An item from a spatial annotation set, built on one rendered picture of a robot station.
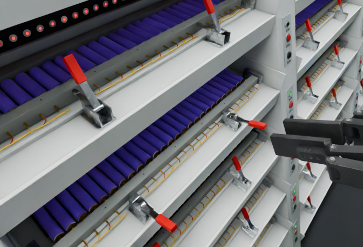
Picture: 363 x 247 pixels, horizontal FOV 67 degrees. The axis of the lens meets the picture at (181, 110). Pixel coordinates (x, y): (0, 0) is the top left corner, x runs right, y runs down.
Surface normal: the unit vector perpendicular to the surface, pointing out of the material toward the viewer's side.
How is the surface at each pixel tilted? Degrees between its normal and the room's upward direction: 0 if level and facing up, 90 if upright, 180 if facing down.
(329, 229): 0
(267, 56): 90
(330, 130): 90
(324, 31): 19
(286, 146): 90
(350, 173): 91
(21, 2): 110
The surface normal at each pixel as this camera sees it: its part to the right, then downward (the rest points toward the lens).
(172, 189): 0.02, -0.72
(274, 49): -0.66, 0.51
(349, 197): -0.23, -0.84
